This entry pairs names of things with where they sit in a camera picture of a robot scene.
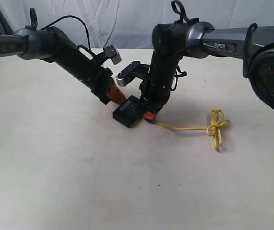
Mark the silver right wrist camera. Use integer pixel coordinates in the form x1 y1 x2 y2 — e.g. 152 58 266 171
116 61 150 87

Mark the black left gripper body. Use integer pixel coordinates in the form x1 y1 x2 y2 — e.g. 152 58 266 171
91 67 112 105

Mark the white backdrop curtain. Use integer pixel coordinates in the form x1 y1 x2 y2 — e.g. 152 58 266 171
0 0 274 48

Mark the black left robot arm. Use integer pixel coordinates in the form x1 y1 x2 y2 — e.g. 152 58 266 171
0 26 126 104

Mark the black light stand pole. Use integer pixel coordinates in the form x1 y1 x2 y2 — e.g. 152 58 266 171
0 11 13 35

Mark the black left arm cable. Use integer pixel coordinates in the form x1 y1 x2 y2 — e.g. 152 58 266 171
40 15 104 68

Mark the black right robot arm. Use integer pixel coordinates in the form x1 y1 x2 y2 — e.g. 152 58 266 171
141 22 274 114

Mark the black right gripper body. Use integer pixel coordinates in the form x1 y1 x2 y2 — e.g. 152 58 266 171
138 80 173 112

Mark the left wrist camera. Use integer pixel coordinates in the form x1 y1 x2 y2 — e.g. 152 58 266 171
103 45 122 65

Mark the small black box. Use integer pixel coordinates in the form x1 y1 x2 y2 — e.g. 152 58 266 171
113 95 141 128

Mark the yellow ethernet cable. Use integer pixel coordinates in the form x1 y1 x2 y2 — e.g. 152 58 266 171
152 109 231 151

